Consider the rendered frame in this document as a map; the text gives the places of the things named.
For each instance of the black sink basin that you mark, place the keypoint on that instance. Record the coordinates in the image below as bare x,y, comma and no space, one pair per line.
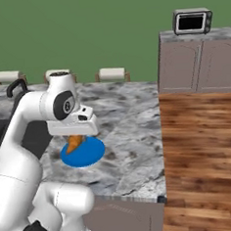
36,140

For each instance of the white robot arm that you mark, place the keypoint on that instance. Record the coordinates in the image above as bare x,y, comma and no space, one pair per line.
18,180

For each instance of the silver toaster oven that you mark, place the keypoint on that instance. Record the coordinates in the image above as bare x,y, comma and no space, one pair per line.
192,21

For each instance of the grey island cupboard front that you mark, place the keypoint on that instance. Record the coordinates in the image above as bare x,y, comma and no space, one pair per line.
125,219

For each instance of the grey cupboard run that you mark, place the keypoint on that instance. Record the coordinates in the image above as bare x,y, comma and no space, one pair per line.
196,62

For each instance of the white cushioned wooden stool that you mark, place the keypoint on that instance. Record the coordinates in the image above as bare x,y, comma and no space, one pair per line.
112,74
72,75
8,76

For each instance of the black curved tap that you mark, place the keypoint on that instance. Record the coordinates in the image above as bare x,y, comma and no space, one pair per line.
16,86

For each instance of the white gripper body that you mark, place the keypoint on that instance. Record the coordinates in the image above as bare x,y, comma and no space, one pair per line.
72,126

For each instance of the orange-brown croissant pastry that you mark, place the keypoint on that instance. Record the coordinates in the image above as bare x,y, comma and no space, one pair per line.
73,143

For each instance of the blue round plate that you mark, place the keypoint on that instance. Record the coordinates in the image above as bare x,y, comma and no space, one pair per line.
86,153

